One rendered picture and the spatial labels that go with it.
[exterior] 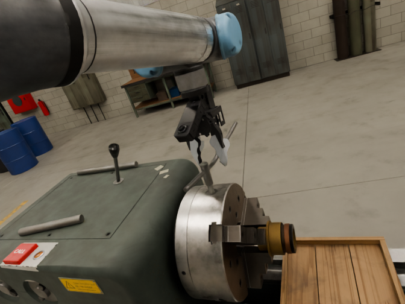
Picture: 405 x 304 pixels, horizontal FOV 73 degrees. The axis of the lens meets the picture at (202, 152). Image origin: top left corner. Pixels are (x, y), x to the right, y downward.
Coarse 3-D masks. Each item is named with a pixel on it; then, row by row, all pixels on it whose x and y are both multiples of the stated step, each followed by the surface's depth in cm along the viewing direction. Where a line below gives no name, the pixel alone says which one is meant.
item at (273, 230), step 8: (272, 224) 72; (280, 224) 72; (288, 224) 72; (272, 232) 70; (280, 232) 70; (288, 232) 69; (272, 240) 70; (280, 240) 69; (288, 240) 69; (264, 248) 72; (272, 248) 70; (280, 248) 69; (288, 248) 69; (296, 248) 73; (272, 256) 72
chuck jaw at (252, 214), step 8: (248, 200) 85; (256, 200) 84; (248, 208) 82; (256, 208) 81; (248, 216) 80; (256, 216) 79; (264, 216) 78; (240, 224) 79; (248, 224) 78; (256, 224) 77; (264, 224) 76
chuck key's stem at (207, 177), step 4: (200, 164) 71; (204, 164) 70; (204, 168) 70; (208, 168) 71; (208, 172) 71; (204, 176) 71; (208, 176) 71; (204, 180) 72; (208, 180) 71; (212, 180) 72; (208, 184) 72; (212, 184) 72; (208, 188) 73; (212, 188) 73; (212, 192) 73
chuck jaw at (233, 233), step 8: (216, 224) 66; (216, 232) 65; (224, 232) 66; (232, 232) 65; (240, 232) 64; (248, 232) 68; (256, 232) 70; (264, 232) 69; (216, 240) 65; (224, 240) 66; (232, 240) 64; (240, 240) 64; (248, 240) 67; (256, 240) 69; (264, 240) 69
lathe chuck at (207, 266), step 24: (216, 192) 73; (240, 192) 83; (192, 216) 69; (216, 216) 66; (240, 216) 80; (192, 240) 66; (192, 264) 66; (216, 264) 63; (240, 264) 74; (216, 288) 66; (240, 288) 72
